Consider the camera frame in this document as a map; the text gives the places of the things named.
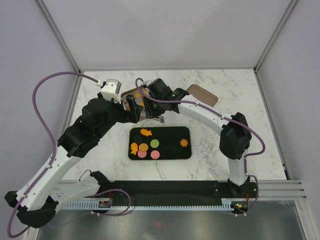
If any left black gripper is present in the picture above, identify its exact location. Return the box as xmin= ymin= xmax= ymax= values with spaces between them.
xmin=96 ymin=96 xmax=143 ymax=139

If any gold cookie tin box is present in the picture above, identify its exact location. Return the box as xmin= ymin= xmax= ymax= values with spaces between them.
xmin=120 ymin=88 xmax=147 ymax=123

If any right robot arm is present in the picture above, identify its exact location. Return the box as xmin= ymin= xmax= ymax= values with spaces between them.
xmin=140 ymin=78 xmax=252 ymax=198

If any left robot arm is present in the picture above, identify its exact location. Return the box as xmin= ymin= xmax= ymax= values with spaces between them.
xmin=4 ymin=95 xmax=143 ymax=229

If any orange fish cookie upper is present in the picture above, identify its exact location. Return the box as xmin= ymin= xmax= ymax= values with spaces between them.
xmin=140 ymin=128 xmax=153 ymax=137

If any orange fish cookie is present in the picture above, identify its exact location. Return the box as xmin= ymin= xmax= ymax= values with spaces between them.
xmin=130 ymin=142 xmax=139 ymax=156
xmin=140 ymin=128 xmax=153 ymax=137

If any dark green tray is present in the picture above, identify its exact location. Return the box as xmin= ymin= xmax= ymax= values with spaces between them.
xmin=127 ymin=126 xmax=192 ymax=161

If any black sandwich cookie left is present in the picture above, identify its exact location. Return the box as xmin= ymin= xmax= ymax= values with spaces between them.
xmin=133 ymin=135 xmax=143 ymax=144

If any orange flower cookie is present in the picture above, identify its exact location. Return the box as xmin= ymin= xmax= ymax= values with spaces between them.
xmin=180 ymin=138 xmax=189 ymax=148

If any orange fish cookie lower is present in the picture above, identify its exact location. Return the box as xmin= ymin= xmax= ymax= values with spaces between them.
xmin=130 ymin=142 xmax=139 ymax=156

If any pink macaron right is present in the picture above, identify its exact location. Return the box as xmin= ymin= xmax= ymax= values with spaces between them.
xmin=150 ymin=150 xmax=160 ymax=160

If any pink macaron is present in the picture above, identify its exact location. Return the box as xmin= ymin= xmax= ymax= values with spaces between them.
xmin=137 ymin=150 xmax=148 ymax=159
xmin=150 ymin=150 xmax=160 ymax=160

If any pink macaron left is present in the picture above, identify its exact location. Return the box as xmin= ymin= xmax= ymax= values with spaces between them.
xmin=137 ymin=150 xmax=148 ymax=159

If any gold tin lid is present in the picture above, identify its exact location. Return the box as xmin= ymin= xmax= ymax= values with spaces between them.
xmin=186 ymin=84 xmax=218 ymax=107

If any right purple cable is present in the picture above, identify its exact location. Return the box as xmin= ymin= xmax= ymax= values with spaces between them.
xmin=135 ymin=78 xmax=266 ymax=218

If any purple cable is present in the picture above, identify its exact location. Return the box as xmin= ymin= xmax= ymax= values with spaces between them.
xmin=6 ymin=71 xmax=100 ymax=238
xmin=135 ymin=78 xmax=266 ymax=218

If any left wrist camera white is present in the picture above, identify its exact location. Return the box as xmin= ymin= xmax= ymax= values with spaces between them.
xmin=96 ymin=79 xmax=122 ymax=103

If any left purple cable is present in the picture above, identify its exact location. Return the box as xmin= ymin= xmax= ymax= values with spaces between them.
xmin=6 ymin=71 xmax=100 ymax=238

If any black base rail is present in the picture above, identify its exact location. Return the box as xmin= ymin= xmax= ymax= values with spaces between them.
xmin=94 ymin=180 xmax=258 ymax=208

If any aluminium frame rail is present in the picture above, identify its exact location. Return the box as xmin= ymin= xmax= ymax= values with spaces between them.
xmin=37 ymin=179 xmax=308 ymax=211

